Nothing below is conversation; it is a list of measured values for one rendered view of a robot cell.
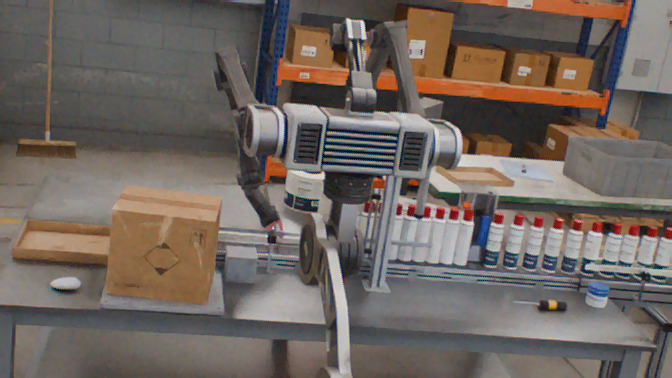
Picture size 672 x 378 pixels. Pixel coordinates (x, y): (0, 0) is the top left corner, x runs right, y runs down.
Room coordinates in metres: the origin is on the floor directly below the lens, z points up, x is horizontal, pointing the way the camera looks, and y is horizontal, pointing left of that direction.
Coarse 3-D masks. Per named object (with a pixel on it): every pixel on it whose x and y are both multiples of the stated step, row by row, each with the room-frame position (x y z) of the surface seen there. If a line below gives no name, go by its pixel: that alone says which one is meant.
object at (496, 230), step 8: (496, 216) 3.16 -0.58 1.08; (496, 224) 3.15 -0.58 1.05; (496, 232) 3.14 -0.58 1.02; (488, 240) 3.16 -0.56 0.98; (496, 240) 3.14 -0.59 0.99; (488, 248) 3.15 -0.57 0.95; (496, 248) 3.14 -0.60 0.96; (488, 256) 3.15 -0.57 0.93; (496, 256) 3.15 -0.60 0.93; (488, 264) 3.14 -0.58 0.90
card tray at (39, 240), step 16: (32, 224) 2.99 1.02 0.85; (48, 224) 3.00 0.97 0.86; (64, 224) 3.01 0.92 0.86; (80, 224) 3.02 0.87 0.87; (16, 240) 2.79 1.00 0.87; (32, 240) 2.89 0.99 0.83; (48, 240) 2.91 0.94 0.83; (64, 240) 2.93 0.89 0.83; (80, 240) 2.96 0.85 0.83; (96, 240) 2.98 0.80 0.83; (16, 256) 2.73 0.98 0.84; (32, 256) 2.74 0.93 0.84; (48, 256) 2.75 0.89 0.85; (64, 256) 2.76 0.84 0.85; (80, 256) 2.77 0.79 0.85; (96, 256) 2.78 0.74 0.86
